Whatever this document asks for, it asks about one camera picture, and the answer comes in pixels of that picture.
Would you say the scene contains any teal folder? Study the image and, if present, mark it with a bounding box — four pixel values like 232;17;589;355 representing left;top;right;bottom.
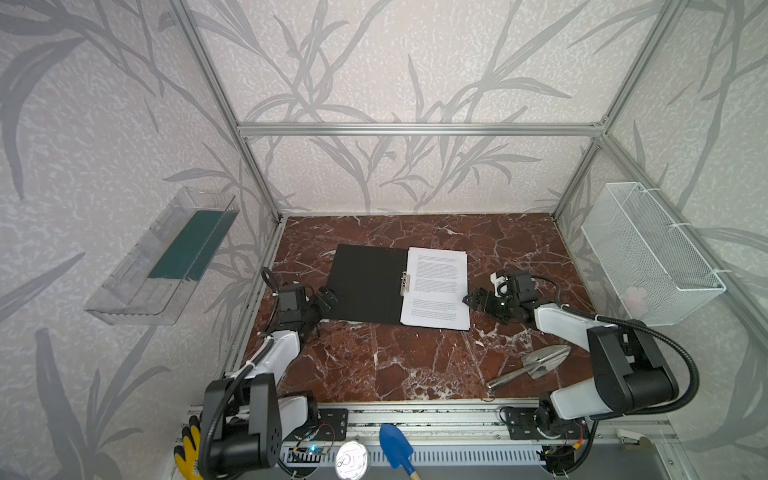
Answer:
326;244;408;325

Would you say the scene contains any paper sheet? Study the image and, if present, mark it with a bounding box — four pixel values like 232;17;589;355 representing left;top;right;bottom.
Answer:
400;247;470;331

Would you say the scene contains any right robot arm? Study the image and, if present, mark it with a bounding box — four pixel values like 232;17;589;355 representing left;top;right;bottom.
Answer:
463;270;701;437

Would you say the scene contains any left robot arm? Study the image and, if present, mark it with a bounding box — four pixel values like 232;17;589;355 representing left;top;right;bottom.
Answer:
197;267;338;479

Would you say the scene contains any green circuit board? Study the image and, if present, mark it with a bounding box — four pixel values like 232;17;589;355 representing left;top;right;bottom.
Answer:
286;444;334;465

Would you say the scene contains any blue trowel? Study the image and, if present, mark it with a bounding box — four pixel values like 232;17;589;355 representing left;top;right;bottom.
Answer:
379;424;421;480

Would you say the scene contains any yellow black glove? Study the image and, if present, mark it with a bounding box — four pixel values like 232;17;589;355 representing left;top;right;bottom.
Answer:
174;415;202;480

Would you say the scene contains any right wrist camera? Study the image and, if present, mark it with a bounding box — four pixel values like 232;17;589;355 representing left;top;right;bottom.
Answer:
490;270;511;298

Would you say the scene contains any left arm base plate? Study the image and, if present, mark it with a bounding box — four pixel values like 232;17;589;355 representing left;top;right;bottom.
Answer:
298;408;349;442

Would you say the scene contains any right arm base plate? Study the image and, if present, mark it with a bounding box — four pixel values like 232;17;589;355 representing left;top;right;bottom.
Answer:
499;405;590;443

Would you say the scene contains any aluminium frame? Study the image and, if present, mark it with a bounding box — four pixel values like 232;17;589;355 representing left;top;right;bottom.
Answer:
185;1;767;477

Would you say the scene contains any clear plastic wall tray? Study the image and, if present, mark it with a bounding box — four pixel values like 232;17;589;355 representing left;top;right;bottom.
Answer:
84;187;240;326

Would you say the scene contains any white wire basket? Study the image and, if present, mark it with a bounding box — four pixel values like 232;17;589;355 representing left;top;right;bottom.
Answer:
582;182;726;326

